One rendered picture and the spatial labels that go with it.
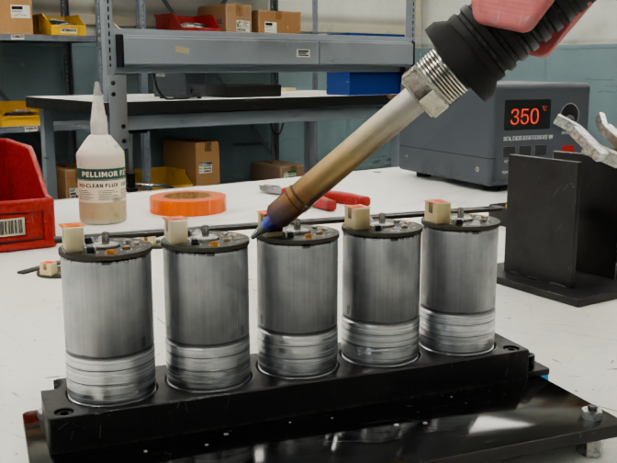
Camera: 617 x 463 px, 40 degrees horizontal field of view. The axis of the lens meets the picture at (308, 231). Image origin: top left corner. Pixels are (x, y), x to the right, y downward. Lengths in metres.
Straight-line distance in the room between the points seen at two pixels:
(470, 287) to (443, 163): 0.55
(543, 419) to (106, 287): 0.13
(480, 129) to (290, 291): 0.54
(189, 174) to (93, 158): 4.37
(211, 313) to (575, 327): 0.19
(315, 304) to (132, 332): 0.05
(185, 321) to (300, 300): 0.03
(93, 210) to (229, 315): 0.39
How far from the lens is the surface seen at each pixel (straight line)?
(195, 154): 4.91
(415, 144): 0.86
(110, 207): 0.62
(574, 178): 0.42
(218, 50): 2.96
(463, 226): 0.27
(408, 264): 0.26
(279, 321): 0.25
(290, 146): 5.81
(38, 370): 0.33
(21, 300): 0.43
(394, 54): 3.47
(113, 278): 0.23
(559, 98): 0.81
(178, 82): 3.02
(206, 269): 0.23
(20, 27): 4.48
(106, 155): 0.61
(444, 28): 0.22
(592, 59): 5.66
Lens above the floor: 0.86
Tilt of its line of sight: 11 degrees down
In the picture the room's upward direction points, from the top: straight up
